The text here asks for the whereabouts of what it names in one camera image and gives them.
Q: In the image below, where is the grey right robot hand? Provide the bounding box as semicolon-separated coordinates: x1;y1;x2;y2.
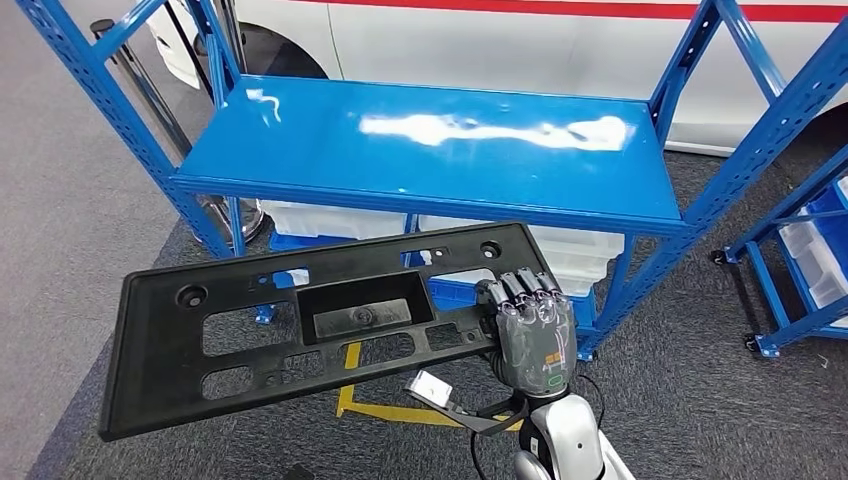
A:
473;266;579;399

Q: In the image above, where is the black plastic plate bracket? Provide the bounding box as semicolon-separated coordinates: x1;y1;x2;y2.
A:
97;221;564;443

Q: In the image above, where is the blue metal shelf rack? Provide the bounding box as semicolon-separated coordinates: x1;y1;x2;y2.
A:
14;0;848;362

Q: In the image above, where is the blue wheeled rack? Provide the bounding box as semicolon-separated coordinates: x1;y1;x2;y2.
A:
710;145;848;359

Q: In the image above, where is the white car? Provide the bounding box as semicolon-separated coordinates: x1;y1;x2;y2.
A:
145;0;848;158

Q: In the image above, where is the red barrier belt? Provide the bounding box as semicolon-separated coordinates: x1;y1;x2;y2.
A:
291;0;848;24

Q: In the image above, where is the thin black rod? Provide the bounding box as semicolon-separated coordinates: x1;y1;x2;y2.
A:
162;0;217;101

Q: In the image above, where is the black camera bracket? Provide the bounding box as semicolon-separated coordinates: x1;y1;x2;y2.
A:
433;394;531;437

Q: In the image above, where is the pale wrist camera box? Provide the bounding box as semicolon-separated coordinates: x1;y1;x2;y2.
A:
405;369;455;409

